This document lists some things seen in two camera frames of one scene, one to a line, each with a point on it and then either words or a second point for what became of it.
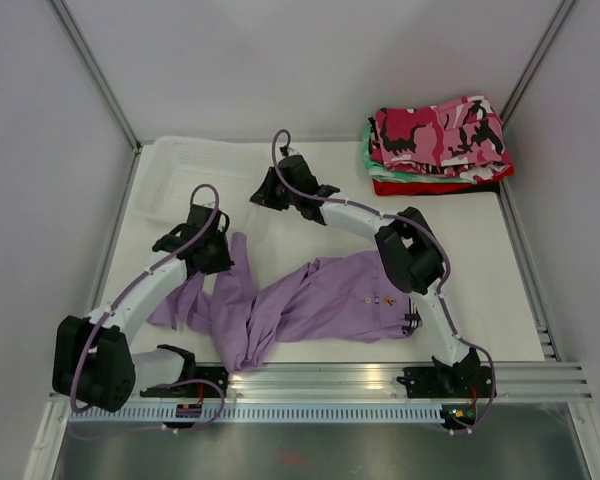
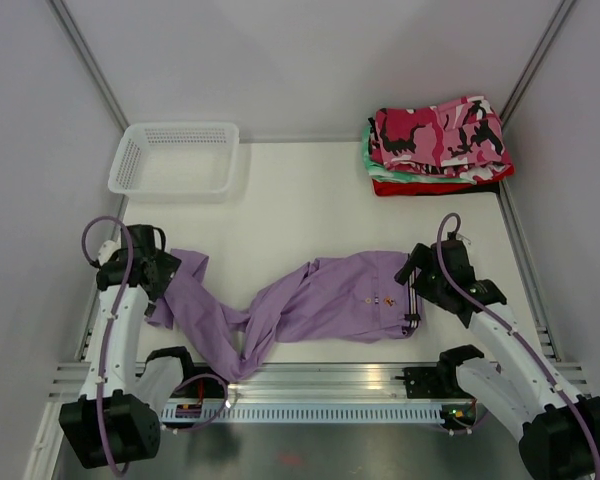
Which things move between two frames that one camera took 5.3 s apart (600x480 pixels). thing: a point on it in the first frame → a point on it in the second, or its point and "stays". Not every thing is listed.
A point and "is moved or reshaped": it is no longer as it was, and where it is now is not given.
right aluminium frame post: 537,56 stays
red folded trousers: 392,188 stays
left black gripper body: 218,258 → 166,268
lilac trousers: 353,296 is moved or reshaped
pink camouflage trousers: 463,136 stays
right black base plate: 448,382 stays
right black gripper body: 292,198 → 430,283
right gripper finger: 272,191 → 416,258
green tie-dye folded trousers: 381,172 stays
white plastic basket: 174,167 → 176,162
